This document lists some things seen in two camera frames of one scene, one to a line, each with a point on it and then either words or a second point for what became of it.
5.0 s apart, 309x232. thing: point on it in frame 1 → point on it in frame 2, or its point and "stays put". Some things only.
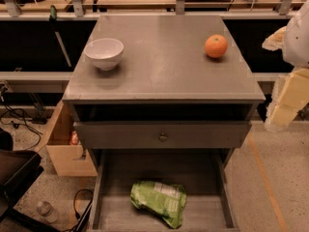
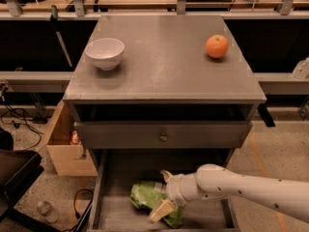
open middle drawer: (209, 205) stays put
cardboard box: (65, 148) stays put
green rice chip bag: (165, 199) stays put
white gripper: (297, 42) → (175, 188)
